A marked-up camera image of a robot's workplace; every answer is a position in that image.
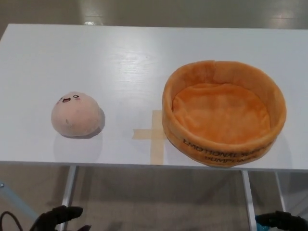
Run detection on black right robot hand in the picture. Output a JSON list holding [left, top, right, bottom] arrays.
[[255, 210, 308, 231]]

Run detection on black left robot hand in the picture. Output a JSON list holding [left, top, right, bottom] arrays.
[[36, 205, 92, 231]]

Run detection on pink round plush toy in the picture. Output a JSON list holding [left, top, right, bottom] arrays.
[[51, 90, 106, 140]]

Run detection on orange plush round basket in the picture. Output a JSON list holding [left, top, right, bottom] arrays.
[[162, 59, 285, 168]]

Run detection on white metal table leg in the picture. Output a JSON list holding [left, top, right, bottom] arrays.
[[241, 169, 258, 231], [59, 165, 79, 214], [273, 171, 287, 214]]

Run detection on beige short tape strip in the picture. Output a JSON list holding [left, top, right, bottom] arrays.
[[132, 128, 169, 141]]

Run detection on beige long tape strip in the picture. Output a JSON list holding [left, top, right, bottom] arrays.
[[150, 109, 167, 166]]

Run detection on blue-grey metal frame bar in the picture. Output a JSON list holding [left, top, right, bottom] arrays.
[[0, 180, 39, 223]]

